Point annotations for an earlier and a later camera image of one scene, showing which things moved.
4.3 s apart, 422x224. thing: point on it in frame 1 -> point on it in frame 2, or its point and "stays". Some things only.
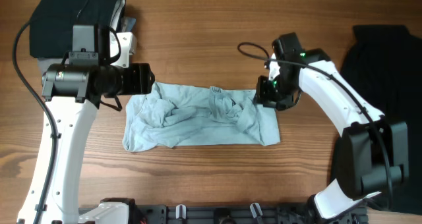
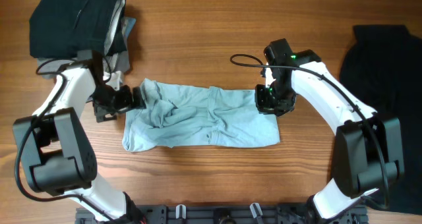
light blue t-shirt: [175, 116] stays
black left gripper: [140, 81] -> [127, 104]
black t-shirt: [383, 67] stays
